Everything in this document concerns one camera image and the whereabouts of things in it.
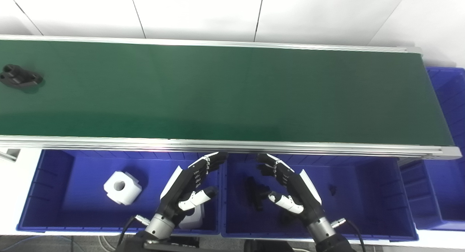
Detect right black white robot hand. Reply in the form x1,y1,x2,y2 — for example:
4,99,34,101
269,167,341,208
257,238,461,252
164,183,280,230
256,153,324,225

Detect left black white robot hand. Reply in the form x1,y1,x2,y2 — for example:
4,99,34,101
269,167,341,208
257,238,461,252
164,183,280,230
160,151,229,225

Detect black flange part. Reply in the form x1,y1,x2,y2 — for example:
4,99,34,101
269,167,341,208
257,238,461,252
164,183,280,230
0,64,44,89

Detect white block part with hole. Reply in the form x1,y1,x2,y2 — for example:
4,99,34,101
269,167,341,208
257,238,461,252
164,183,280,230
104,171,142,205

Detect blue bin with black parts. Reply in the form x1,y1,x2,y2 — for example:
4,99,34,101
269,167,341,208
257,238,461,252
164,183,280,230
221,153,419,241

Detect blue bin with white parts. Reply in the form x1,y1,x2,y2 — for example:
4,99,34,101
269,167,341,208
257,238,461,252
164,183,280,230
16,149,223,233

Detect blue bin at conveyor end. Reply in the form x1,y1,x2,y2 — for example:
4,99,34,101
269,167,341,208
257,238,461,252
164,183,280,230
398,67,465,231

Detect aluminium conveyor support leg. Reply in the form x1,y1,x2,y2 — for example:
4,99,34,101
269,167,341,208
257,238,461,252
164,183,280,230
0,148,20,161

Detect black bracket part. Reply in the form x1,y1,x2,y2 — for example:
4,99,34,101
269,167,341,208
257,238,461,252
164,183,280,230
246,176,271,211

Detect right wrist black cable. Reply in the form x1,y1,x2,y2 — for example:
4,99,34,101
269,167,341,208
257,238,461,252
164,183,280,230
331,217,365,252

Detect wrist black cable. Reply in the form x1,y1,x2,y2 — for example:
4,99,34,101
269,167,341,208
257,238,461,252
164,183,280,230
331,217,365,252
116,215,150,246

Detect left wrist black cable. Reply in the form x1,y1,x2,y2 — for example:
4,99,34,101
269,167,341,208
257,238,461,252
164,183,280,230
116,215,150,246

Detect green conveyor belt aluminium frame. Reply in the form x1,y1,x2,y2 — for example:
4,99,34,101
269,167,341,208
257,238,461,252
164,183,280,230
0,35,462,161

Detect white floor cable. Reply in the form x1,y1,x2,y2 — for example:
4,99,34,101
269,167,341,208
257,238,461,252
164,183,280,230
97,235,120,251

